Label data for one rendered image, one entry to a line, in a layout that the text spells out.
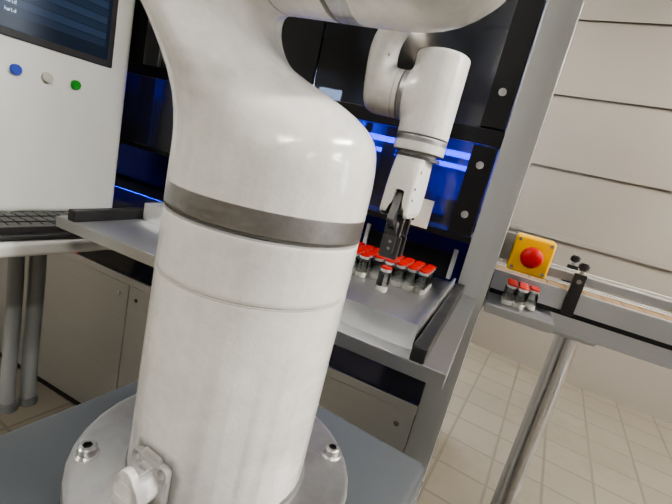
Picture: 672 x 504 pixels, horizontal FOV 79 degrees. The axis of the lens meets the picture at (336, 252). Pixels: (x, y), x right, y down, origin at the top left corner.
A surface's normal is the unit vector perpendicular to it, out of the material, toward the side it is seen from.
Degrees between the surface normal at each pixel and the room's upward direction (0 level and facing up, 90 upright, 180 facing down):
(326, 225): 90
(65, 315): 90
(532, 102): 90
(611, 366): 90
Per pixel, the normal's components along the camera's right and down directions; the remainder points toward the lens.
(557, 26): -0.40, 0.11
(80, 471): 0.23, -0.95
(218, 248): -0.18, 0.18
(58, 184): 0.84, 0.31
